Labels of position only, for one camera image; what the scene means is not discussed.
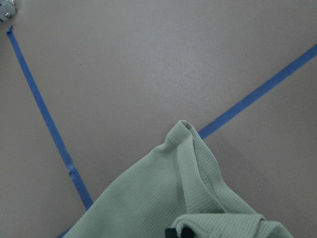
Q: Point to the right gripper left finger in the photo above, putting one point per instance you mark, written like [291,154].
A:
[171,233]

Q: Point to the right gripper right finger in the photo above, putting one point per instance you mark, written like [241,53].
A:
[186,233]

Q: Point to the olive green long-sleeve shirt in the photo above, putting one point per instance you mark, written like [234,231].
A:
[177,185]

